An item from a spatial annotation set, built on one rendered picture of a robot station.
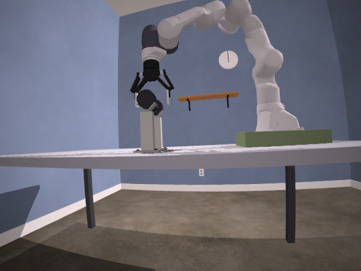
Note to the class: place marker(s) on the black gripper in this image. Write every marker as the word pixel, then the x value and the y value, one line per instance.
pixel 151 72

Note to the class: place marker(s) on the dark grey dumbbell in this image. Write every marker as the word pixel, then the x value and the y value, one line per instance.
pixel 146 98

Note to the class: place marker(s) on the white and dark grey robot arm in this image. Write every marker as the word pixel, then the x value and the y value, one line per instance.
pixel 271 112

